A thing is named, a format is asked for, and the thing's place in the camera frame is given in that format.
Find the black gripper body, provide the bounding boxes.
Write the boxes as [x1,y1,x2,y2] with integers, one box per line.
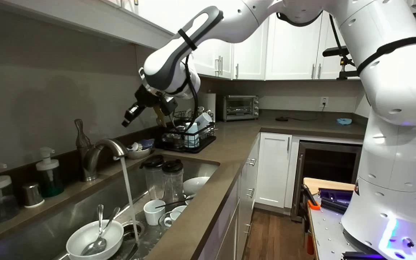
[134,84,163,115]

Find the chrome faucet handle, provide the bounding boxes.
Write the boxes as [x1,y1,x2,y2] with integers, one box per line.
[73,118,93,162]

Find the chrome kitchen faucet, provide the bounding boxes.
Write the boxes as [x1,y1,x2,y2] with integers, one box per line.
[82,137,128,183]

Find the soap dish with sponge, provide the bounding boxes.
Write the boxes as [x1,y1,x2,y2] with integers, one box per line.
[125,141,151,160]

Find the white container in rack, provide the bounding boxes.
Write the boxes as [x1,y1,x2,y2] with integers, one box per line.
[183,121,200,150]

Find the clear bottle black lid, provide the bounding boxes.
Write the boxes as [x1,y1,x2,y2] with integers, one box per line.
[161,157,184,204]
[140,154,167,201]

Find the black dish rack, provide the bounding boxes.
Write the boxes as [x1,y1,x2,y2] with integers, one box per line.
[154,113,218,154]

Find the white tilted plate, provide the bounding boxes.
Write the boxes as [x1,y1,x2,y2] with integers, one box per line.
[182,175,212,196]

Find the white upper cabinet over sink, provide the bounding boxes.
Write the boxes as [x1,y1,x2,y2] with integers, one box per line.
[0,0,186,58]

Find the stainless steel sink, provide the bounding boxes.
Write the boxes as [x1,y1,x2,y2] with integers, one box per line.
[0,156,221,260]

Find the silver toaster oven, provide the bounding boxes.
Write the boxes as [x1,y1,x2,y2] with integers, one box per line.
[221,94,261,121]

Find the white mug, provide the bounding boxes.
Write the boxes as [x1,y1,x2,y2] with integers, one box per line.
[141,198,167,228]

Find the green soap dispenser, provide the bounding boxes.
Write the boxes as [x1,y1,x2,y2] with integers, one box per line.
[34,147,66,199]

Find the small white cup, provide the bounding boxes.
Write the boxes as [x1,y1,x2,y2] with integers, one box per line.
[161,204,187,230]

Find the metal fork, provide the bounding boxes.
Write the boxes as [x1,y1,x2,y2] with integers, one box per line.
[95,204,106,238]

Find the sink drain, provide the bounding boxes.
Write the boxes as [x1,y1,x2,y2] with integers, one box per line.
[119,221,145,244]

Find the small metal cup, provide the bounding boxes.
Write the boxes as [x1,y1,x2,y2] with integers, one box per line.
[21,182,46,209]

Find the white sink base cabinet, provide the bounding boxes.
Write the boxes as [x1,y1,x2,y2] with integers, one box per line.
[195,136,261,260]

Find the white bowl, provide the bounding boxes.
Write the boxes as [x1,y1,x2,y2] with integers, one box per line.
[63,219,125,260]

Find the metal spoon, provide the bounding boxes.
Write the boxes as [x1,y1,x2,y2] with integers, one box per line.
[80,206,122,257]

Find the white cabinet door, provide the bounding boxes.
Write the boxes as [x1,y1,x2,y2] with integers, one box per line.
[254,131,293,209]

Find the white corner upper cabinets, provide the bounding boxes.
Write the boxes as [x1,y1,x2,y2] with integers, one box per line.
[134,0,364,82]

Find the yellow wooden board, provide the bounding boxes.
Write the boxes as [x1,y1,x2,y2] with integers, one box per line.
[301,176,358,196]

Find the small blue dish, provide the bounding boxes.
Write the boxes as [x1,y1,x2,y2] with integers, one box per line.
[335,115,353,127]

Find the black purple device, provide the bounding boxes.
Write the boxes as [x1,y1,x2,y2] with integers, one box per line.
[319,188,355,214]

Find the grey robot cart top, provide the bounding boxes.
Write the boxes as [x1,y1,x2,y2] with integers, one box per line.
[306,192,378,260]

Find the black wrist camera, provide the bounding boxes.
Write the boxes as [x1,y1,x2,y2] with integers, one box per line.
[157,92,177,117]

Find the black tool orange handle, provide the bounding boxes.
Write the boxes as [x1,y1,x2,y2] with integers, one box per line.
[301,185,322,212]

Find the black camera on stand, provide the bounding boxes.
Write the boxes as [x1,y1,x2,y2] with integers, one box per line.
[320,45,359,81]

